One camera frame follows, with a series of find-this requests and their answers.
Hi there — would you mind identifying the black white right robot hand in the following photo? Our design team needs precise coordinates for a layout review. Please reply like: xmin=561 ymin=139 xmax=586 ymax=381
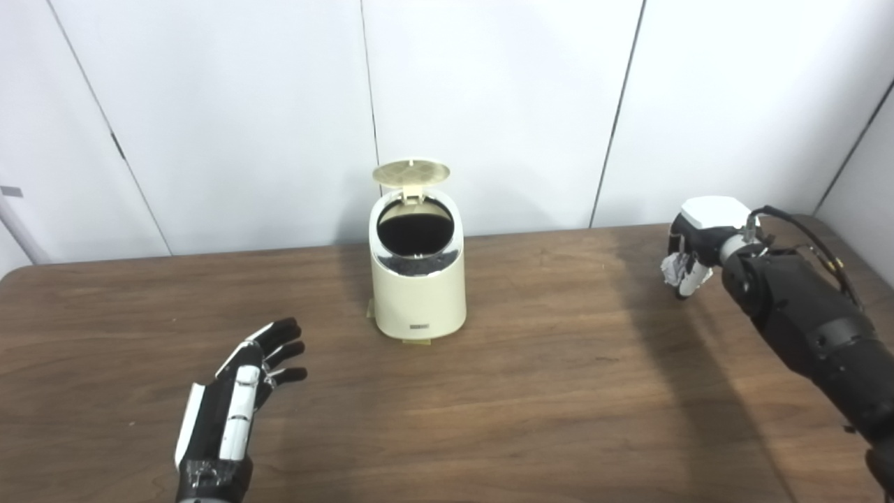
xmin=661 ymin=196 xmax=752 ymax=300

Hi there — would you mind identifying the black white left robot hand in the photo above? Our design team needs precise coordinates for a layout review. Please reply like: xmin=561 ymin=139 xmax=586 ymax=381
xmin=175 ymin=318 xmax=308 ymax=501

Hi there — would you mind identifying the white paper ball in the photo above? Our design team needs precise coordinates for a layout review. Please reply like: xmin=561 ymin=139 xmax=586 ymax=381
xmin=661 ymin=252 xmax=690 ymax=289

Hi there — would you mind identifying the cream-colored lidded bin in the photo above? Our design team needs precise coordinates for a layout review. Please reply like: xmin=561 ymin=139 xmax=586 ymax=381
xmin=369 ymin=159 xmax=467 ymax=341

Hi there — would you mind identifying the white slanted post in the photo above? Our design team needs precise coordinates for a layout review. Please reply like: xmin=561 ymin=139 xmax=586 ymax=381
xmin=0 ymin=196 xmax=51 ymax=265

